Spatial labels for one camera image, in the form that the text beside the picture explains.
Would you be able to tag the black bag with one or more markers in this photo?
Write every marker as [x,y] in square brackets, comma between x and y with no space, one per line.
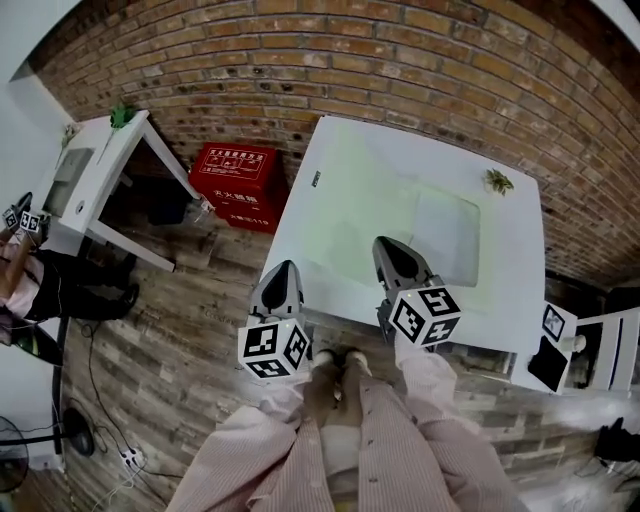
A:
[167,206]

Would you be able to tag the red box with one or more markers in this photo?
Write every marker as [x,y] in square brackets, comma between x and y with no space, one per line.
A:
[235,185]

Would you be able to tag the green leafy plant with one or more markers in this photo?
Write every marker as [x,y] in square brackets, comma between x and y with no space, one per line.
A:
[122,116]

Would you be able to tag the black pad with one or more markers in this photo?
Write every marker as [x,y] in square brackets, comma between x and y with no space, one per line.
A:
[547,364]

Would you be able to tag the person's right forearm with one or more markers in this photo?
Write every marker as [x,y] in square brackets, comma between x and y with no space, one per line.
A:
[425,380]

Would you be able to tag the white chair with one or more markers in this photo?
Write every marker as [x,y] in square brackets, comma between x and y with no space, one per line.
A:
[605,350]

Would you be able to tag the pale green cloth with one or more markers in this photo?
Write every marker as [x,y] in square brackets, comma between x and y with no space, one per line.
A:
[370,200]

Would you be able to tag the person's shoe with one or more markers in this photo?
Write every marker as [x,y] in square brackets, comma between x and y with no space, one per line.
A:
[357,362]
[325,360]

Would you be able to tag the person's legs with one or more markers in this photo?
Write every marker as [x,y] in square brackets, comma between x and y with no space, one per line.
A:
[325,400]

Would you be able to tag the large white table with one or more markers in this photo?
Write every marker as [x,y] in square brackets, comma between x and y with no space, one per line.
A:
[520,250]

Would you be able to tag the black standing fan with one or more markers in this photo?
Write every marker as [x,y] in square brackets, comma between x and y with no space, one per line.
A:
[79,432]

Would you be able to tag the white side table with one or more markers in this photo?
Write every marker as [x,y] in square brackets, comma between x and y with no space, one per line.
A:
[100,190]

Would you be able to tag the person's left forearm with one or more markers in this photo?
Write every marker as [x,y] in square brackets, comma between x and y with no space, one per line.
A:
[280,400]

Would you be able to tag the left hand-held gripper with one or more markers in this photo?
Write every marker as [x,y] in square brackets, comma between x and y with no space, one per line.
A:
[272,350]

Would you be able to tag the small potted succulent plant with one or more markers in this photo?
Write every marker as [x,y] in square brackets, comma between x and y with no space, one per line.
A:
[498,182]

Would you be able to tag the black picture frame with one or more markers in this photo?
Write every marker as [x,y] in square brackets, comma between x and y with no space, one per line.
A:
[552,322]

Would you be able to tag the person's torso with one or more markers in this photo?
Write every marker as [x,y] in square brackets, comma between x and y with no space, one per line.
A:
[250,460]

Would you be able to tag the small flower plant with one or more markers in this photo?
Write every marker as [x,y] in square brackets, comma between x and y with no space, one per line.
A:
[71,136]

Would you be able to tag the white power strip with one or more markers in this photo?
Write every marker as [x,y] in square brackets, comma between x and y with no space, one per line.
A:
[132,457]

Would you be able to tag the small white cup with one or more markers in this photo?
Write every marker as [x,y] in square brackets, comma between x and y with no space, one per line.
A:
[574,342]

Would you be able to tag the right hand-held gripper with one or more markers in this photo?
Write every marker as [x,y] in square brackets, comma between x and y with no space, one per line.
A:
[425,315]

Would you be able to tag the person's left shoe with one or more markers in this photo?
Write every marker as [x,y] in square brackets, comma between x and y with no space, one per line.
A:
[325,360]

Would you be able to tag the person's right shoe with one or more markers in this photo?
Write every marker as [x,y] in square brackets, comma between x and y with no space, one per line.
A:
[357,362]

